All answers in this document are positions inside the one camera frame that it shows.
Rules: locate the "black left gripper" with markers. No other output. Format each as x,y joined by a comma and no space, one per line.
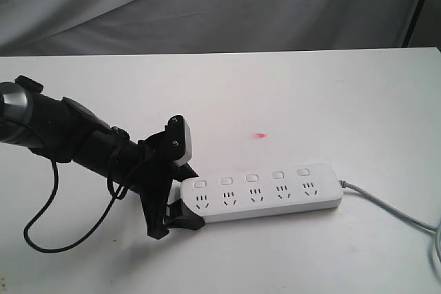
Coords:
66,131

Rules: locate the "white five-socket power strip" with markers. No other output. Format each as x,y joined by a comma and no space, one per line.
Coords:
262,192

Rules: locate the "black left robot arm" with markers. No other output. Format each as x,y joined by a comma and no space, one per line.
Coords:
16,107

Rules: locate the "grey backdrop cloth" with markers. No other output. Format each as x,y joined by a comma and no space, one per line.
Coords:
108,27

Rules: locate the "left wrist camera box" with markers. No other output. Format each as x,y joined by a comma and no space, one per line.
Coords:
179,135

